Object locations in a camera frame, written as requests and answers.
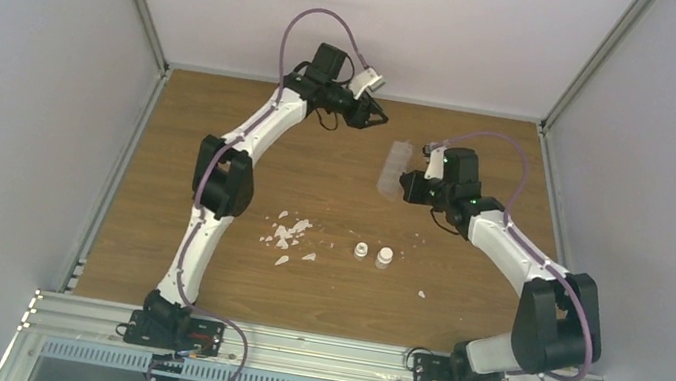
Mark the capped white pill bottle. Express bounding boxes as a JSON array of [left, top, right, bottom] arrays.
[[375, 246, 394, 269]]

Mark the clear plastic pill organizer box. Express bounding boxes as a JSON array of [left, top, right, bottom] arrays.
[[376, 141, 414, 201]]

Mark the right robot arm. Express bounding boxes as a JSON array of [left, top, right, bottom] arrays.
[[399, 144, 601, 381]]

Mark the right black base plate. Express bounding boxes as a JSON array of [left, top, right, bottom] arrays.
[[402, 346, 505, 381]]

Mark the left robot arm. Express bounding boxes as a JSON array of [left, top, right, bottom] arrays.
[[141, 43, 388, 330]]

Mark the white pill fragments pile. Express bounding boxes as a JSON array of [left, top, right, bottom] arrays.
[[258, 211, 323, 267]]

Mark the aluminium front rail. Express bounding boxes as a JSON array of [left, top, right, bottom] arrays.
[[17, 291, 603, 381]]

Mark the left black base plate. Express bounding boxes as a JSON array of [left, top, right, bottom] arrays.
[[115, 309, 226, 357]]

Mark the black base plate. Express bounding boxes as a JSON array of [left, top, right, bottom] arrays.
[[115, 309, 226, 357], [402, 346, 505, 381]]

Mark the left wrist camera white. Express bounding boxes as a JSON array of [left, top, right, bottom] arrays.
[[348, 67, 386, 100]]

